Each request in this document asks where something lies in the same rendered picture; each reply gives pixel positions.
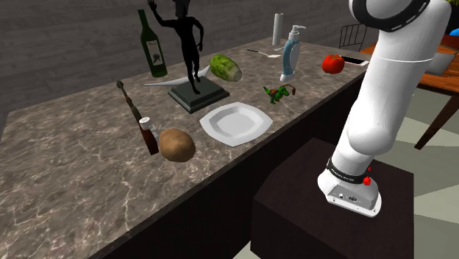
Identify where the red tomato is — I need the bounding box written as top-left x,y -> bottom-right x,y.
321,54 -> 346,75

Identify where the green wine bottle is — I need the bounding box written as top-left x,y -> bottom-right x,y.
137,9 -> 168,78

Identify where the red sauce bottle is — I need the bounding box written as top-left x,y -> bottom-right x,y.
138,116 -> 160,156

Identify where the white square plate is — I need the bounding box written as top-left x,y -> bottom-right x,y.
199,102 -> 274,148

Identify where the dark robot stand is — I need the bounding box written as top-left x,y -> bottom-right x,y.
250,137 -> 415,259

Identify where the dark long-handled utensil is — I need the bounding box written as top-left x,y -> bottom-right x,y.
115,80 -> 143,123

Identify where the green toy dinosaur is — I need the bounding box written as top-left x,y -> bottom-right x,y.
263,83 -> 297,105

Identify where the blue white soap dispenser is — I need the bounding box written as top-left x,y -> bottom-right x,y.
280,24 -> 307,82

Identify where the white spatula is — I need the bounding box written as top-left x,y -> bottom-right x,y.
246,49 -> 282,59

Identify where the green lettuce head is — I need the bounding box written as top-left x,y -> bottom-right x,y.
209,53 -> 243,82

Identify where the wooden table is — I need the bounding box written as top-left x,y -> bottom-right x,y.
360,34 -> 459,150

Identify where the black wire chair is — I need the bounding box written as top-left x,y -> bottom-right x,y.
338,23 -> 368,52

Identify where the black human figure statue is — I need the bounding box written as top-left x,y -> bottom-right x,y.
143,0 -> 231,115

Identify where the white paper towel roll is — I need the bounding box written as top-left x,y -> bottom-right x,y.
271,13 -> 285,47

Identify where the grey box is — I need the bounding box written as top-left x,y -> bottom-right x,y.
425,50 -> 458,76

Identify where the brown potato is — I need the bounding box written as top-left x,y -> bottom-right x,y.
158,128 -> 196,163

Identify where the white phone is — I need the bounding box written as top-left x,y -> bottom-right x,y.
339,54 -> 370,68

